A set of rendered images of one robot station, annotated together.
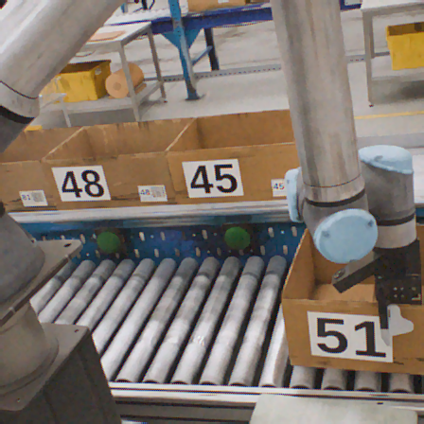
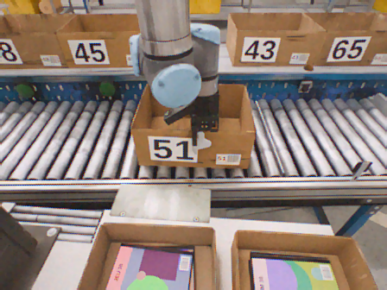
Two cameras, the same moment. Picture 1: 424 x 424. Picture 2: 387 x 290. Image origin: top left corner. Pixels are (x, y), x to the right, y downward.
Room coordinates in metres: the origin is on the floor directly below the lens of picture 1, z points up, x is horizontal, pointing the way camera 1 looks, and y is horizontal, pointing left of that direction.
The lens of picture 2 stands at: (0.37, -0.04, 1.38)
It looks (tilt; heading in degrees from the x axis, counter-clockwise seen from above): 43 degrees down; 342
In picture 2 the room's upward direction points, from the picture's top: straight up
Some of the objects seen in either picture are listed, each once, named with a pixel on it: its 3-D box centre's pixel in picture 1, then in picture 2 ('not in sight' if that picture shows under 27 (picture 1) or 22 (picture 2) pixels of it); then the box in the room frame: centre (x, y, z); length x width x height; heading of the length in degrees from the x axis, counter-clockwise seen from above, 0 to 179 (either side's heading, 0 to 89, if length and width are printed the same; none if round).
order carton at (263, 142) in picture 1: (249, 155); (112, 40); (1.65, -0.04, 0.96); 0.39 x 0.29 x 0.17; 73
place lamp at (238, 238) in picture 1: (237, 238); (106, 90); (1.45, 0.04, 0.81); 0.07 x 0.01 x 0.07; 73
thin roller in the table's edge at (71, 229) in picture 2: not in sight; (49, 227); (0.82, 0.25, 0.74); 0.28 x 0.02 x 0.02; 68
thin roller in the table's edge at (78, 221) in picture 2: not in sight; (53, 219); (0.84, 0.24, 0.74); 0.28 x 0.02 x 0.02; 68
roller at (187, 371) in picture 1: (210, 317); (91, 135); (1.23, 0.14, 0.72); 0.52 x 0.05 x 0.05; 163
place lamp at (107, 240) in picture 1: (108, 242); (24, 91); (1.56, 0.41, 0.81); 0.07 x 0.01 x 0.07; 73
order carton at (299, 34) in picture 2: not in sight; (269, 39); (1.42, -0.78, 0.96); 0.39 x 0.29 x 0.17; 73
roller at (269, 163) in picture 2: not in sight; (259, 134); (1.02, -0.55, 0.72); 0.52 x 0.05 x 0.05; 163
